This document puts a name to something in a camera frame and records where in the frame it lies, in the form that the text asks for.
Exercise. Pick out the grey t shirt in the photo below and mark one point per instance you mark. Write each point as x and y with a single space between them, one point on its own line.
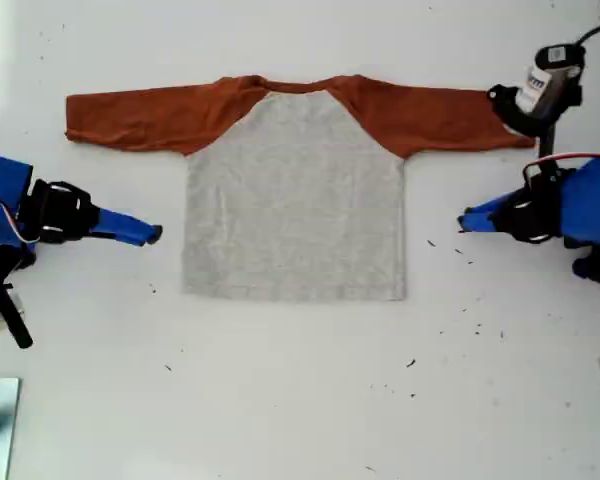
290 200

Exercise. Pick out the black camera stalk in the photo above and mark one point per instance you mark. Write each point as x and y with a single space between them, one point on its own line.
17 325
549 145

